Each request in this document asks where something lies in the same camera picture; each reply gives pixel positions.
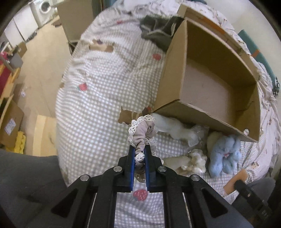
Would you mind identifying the white washing machine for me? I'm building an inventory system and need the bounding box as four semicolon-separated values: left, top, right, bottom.
30;0;56;28

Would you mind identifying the cardboard box with label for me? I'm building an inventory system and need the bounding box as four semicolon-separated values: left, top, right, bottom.
1;99;24;148

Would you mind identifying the dark grey clothing pile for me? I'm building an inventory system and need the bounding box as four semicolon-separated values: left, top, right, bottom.
140;16;184;53

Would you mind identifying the cardboard side table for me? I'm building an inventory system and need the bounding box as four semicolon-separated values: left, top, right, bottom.
57;1;94;42

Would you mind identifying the wooden board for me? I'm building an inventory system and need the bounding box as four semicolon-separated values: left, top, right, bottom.
32;115;57;157

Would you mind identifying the cardboard tube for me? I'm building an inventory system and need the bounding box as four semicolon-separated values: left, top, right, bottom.
223;169;248;195

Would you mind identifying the red bag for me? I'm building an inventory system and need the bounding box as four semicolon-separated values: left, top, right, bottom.
0;51;14;95

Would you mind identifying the checkered bed cover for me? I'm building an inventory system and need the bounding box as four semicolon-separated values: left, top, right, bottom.
55;1;280;227

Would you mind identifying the teal pillow with orange stripe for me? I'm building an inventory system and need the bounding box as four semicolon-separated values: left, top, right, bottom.
238;30;280;93

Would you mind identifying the white plush toy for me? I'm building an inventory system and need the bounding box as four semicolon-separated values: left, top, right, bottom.
151;113;199;147

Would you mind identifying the light blue plush toy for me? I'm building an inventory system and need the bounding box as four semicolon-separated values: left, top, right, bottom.
207;132;242;178

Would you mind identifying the beige lace scrunchie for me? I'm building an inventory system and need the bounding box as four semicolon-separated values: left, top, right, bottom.
128;115;158;169

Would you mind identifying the open cardboard box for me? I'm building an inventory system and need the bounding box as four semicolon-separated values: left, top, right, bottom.
154;4;260;142

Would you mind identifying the yellow foam piece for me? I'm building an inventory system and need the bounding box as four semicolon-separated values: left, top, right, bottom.
5;131;26;154

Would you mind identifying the white kitchen cabinet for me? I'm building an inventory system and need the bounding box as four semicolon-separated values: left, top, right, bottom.
4;4;38;47

